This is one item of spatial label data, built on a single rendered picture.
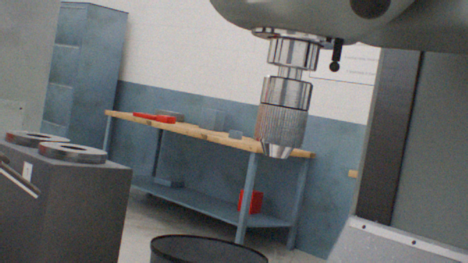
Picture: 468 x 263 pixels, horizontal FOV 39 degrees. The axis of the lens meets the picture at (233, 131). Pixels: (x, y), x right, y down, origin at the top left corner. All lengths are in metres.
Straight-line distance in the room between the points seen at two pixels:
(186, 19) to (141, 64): 0.88
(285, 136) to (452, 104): 0.39
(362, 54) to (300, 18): 5.23
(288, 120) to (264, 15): 0.10
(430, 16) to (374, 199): 0.40
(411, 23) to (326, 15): 0.15
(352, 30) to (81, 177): 0.42
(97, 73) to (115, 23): 0.63
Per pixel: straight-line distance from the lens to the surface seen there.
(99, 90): 7.99
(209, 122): 6.44
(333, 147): 5.83
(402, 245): 0.97
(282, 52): 0.61
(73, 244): 0.88
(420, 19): 0.68
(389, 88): 1.00
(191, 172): 7.07
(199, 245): 2.90
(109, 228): 0.90
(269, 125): 0.61
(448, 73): 0.96
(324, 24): 0.57
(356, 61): 5.81
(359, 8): 0.49
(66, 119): 7.88
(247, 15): 0.58
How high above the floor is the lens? 1.24
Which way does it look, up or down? 3 degrees down
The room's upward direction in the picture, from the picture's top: 10 degrees clockwise
